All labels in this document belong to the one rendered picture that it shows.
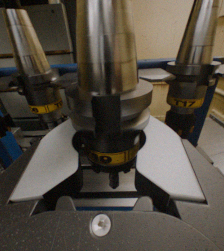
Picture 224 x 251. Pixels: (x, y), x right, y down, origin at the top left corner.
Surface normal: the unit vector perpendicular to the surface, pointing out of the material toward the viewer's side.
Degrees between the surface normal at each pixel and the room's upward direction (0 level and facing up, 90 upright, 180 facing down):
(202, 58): 81
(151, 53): 90
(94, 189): 0
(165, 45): 90
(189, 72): 90
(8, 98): 90
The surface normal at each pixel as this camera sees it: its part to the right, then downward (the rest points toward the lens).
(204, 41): -0.05, 0.38
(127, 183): -0.06, -0.86
